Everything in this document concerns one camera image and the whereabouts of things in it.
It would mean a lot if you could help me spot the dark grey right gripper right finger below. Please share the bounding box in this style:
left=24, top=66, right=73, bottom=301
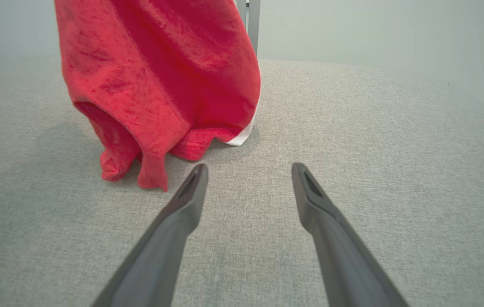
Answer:
left=291, top=162, right=409, bottom=307

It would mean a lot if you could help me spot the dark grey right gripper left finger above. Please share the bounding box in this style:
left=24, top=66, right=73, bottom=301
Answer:
left=91, top=163, right=209, bottom=307

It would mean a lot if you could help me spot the red garment with white hem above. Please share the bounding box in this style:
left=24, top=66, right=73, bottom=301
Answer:
left=54, top=0, right=262, bottom=192

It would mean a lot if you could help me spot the grey metal frame post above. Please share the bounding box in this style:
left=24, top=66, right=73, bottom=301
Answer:
left=236, top=0, right=261, bottom=55

